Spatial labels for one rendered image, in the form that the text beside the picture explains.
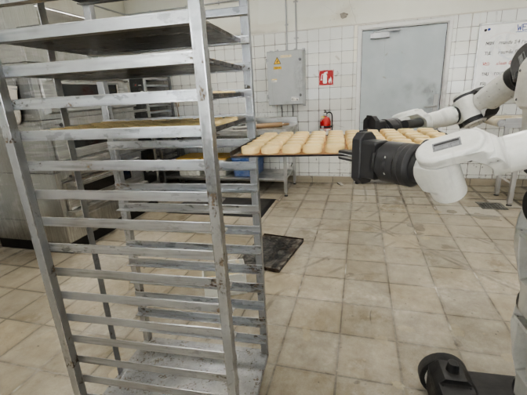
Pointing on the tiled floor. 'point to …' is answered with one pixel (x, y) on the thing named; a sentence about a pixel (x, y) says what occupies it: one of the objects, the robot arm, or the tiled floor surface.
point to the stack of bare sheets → (275, 251)
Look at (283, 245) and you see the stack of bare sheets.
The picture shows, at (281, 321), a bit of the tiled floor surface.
